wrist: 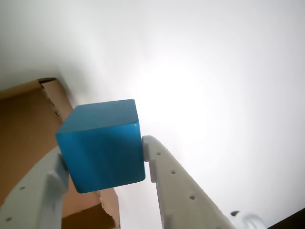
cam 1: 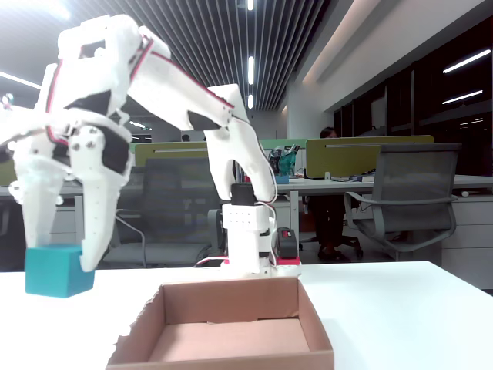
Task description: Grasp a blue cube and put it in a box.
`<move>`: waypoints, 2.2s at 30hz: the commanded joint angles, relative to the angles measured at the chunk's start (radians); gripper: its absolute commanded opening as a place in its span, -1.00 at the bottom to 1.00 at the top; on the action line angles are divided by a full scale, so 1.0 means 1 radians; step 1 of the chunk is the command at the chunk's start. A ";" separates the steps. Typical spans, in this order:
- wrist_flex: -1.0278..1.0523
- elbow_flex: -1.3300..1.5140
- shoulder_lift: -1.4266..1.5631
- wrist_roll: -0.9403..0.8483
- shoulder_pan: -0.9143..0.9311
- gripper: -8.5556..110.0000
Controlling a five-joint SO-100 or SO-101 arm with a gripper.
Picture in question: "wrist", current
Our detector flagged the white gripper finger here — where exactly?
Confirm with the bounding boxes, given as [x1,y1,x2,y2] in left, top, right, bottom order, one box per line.
[142,135,239,229]
[0,145,70,229]

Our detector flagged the blue cube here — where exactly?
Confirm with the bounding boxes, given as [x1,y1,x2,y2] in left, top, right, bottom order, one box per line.
[55,99,146,194]

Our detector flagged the brown cardboard box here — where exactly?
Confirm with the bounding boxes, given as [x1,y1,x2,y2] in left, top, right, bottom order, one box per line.
[0,77,121,229]

